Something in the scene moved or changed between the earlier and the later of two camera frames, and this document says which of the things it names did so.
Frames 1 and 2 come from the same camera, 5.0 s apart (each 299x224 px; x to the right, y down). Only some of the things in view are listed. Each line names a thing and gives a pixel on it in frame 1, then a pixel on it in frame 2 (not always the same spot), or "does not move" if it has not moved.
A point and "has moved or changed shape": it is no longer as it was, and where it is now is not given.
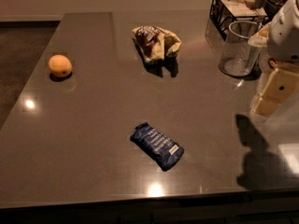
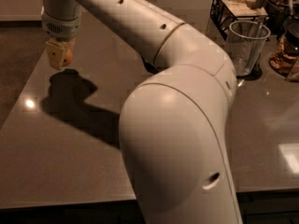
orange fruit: x=60 y=65 has moved or changed shape
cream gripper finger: x=282 y=84 -> x=60 y=30
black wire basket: x=227 y=7 does not move
